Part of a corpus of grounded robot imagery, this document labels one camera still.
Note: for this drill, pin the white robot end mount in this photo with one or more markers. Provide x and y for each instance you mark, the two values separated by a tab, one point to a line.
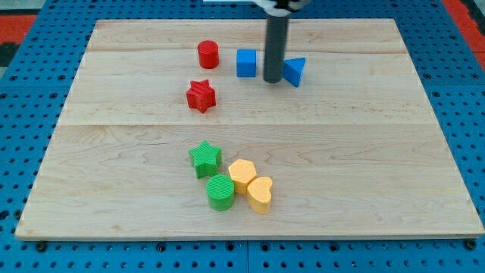
281	7

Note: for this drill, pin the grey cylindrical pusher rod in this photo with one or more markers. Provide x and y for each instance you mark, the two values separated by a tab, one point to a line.
275	47

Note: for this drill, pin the red star block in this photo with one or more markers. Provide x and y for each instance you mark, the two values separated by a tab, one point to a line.
201	95

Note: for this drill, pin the green star block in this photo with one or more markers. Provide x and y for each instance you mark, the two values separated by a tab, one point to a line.
206	159

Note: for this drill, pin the blue cube block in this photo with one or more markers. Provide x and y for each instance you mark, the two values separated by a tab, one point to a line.
246	63

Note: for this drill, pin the blue triangle block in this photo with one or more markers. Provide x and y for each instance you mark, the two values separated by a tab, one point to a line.
293	69

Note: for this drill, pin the red cylinder block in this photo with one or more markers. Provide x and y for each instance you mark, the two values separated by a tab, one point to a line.
208	53

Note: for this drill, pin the yellow hexagon block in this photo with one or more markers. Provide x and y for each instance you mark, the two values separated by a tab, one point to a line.
242	172

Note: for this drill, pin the light wooden board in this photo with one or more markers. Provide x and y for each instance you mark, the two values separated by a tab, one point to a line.
159	139

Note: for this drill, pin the yellow heart block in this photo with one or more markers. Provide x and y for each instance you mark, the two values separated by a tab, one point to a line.
259	194

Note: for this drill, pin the green cylinder block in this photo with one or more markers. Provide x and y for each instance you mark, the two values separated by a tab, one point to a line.
220	192

